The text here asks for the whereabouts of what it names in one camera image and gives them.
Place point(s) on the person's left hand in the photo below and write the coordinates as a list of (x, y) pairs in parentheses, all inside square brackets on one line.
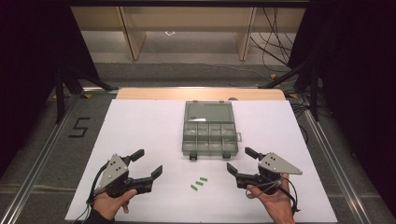
[(109, 205)]

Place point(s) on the black curtain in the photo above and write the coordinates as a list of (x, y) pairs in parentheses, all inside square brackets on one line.
[(25, 62), (358, 77)]

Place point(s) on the aluminium floor rail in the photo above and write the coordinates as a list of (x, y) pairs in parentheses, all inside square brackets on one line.
[(42, 155), (337, 174)]

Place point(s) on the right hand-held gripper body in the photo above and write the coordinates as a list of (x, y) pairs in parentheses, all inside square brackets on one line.
[(275, 165)]

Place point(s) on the person's right hand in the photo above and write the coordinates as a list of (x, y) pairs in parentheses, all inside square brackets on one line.
[(278, 202)]

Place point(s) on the clear grey compartment organizer box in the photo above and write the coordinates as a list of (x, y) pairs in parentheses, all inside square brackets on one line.
[(208, 130)]

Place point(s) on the light wooden desk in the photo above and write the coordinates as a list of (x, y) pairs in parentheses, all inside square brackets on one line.
[(137, 40)]

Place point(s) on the small green plastic piece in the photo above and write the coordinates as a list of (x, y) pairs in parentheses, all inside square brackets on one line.
[(194, 187), (203, 179), (199, 183)]

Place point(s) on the black metal stand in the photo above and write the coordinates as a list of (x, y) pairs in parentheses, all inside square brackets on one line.
[(59, 93), (314, 96)]

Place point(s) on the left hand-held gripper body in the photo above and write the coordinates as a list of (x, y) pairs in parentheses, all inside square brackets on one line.
[(113, 169)]

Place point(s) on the black overhead beam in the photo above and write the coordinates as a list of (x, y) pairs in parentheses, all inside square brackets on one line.
[(186, 3)]

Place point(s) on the white table sheet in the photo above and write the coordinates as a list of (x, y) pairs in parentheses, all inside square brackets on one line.
[(140, 130)]

